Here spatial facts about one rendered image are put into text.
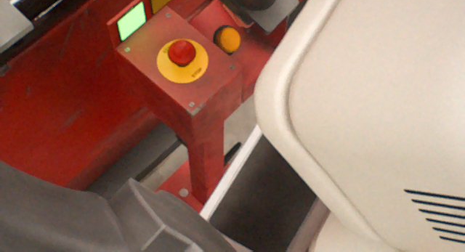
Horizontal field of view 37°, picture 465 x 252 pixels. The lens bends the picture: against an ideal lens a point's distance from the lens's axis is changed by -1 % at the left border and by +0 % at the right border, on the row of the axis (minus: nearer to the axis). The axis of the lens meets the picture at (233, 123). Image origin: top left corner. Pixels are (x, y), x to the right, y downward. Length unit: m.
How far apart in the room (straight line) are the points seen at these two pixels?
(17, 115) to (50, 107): 0.07
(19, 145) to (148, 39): 0.33
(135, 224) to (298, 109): 0.10
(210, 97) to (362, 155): 0.64
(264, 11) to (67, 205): 0.62
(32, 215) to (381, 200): 0.17
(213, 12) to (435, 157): 0.80
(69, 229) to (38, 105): 0.86
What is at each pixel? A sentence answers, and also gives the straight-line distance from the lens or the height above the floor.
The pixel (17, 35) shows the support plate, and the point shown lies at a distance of 0.77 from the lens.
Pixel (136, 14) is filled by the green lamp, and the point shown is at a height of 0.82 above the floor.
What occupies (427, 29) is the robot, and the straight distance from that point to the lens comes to 0.32.
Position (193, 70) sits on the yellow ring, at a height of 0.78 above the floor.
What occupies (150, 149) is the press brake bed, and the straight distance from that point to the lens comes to 1.72.
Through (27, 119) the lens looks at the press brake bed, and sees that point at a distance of 1.17.
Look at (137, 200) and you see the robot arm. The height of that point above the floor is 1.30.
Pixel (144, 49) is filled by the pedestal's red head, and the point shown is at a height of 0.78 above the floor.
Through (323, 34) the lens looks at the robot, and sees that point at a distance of 0.35.
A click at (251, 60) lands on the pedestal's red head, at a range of 1.07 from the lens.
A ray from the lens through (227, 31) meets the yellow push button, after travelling 1.06.
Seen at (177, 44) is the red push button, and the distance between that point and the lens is 0.96.
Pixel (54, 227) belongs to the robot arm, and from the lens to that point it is 0.30.
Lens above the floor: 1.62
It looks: 64 degrees down
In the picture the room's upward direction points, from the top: 2 degrees clockwise
